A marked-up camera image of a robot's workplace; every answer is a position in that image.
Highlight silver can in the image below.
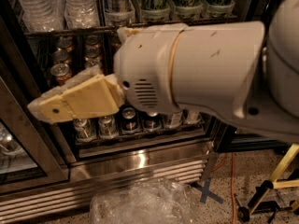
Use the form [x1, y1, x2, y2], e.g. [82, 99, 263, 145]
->
[98, 115, 119, 139]
[73, 119, 95, 140]

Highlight right glass fridge door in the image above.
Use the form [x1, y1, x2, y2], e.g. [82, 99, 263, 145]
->
[214, 123, 291, 153]

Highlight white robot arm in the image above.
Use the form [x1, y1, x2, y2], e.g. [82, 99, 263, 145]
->
[28, 0, 299, 143]

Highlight clear water bottle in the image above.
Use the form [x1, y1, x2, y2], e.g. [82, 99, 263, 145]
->
[19, 0, 64, 32]
[64, 0, 100, 29]

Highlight left clear water bottle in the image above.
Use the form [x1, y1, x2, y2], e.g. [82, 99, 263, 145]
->
[19, 0, 64, 32]

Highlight left glass fridge door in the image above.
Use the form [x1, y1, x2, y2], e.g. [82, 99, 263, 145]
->
[0, 61, 68, 195]

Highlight clear plastic wrap bundle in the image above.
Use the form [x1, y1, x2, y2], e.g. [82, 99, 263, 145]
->
[90, 179, 196, 224]

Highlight yellow black stand frame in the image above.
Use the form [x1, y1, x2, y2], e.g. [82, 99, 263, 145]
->
[237, 144, 299, 224]

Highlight right blue Pepsi can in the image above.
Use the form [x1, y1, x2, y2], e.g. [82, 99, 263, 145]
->
[144, 112, 161, 131]

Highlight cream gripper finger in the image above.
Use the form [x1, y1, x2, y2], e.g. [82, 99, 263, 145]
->
[27, 66, 125, 124]

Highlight front left gold can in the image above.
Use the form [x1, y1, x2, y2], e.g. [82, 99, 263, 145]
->
[50, 63, 73, 86]

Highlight stainless steel display fridge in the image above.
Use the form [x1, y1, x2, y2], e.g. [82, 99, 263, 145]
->
[0, 0, 299, 224]

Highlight blue pepsi can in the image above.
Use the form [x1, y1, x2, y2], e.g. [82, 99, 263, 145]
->
[121, 107, 138, 133]
[144, 112, 161, 131]

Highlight right clear water bottle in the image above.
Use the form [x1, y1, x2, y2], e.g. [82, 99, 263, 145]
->
[64, 0, 100, 29]

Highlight right white cap bottle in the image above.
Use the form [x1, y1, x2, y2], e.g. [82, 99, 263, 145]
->
[185, 109, 201, 125]

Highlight left blue Pepsi can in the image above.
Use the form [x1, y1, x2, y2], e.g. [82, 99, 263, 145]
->
[121, 107, 138, 133]

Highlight glass fridge door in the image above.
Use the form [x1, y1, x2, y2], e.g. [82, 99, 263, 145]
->
[0, 61, 68, 195]
[214, 123, 291, 153]

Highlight left bottom silver can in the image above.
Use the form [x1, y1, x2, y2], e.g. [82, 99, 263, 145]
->
[73, 119, 95, 140]

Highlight orange cable on floor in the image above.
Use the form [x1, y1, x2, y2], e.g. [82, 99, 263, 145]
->
[210, 152, 237, 224]

